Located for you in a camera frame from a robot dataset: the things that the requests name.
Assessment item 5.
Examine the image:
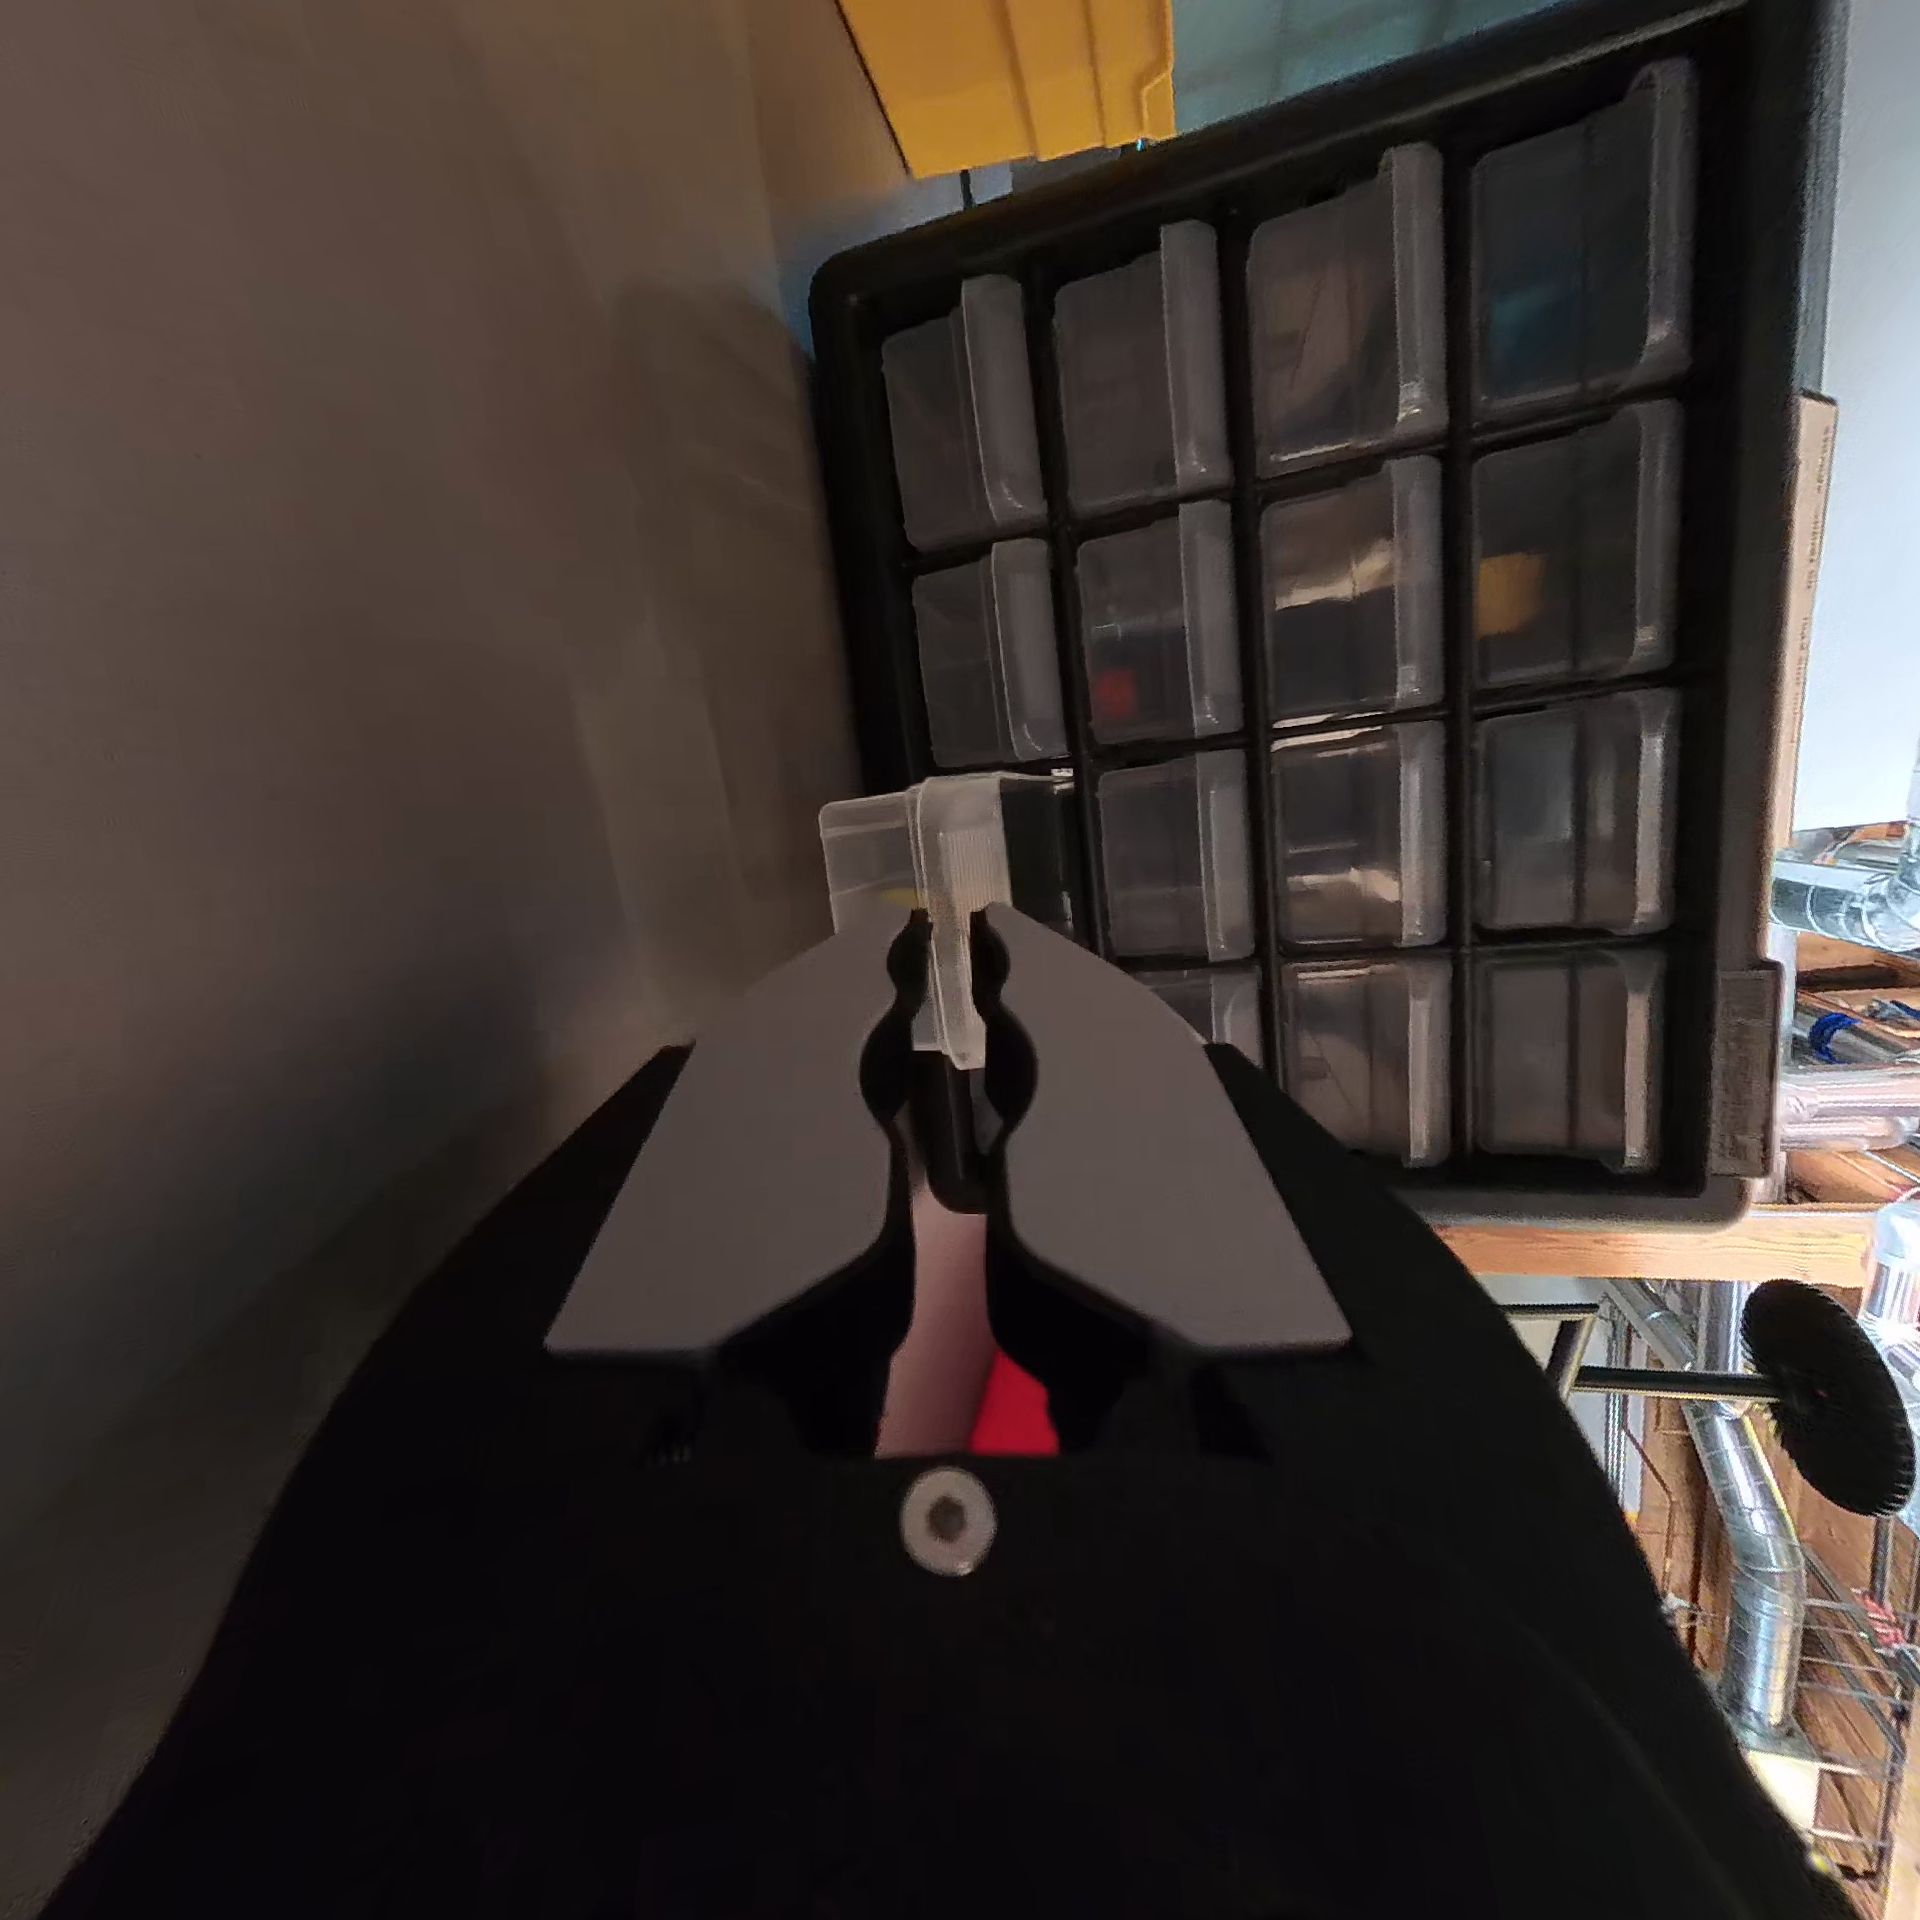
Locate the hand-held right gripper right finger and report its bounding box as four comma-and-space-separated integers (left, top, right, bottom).
974, 905, 1354, 1455

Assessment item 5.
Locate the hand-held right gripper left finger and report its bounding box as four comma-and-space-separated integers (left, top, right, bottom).
538, 909, 930, 1455

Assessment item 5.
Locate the red plastic bin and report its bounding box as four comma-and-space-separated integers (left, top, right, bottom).
967, 1347, 1059, 1455

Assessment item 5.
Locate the grid of clear drawers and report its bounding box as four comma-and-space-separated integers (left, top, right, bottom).
883, 59, 1704, 1172

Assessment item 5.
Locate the black drawer cabinet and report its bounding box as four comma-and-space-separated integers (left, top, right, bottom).
806, 0, 1854, 1235

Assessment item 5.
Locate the yellow plastic bin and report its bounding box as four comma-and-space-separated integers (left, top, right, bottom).
834, 0, 1180, 178

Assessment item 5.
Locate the ribbed metal duct elbow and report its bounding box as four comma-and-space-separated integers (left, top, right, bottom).
1771, 781, 1920, 939

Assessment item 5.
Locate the black ribbed round knob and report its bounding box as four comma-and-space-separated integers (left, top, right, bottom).
1742, 1276, 1920, 1523

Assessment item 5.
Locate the silver insulated pipe run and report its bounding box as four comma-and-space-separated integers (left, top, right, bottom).
1775, 983, 1920, 1157

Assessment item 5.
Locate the instruction poster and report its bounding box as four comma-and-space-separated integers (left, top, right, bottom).
1775, 390, 1845, 850

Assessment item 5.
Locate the spiral metal duct branch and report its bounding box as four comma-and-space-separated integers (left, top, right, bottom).
1637, 1305, 1810, 1740

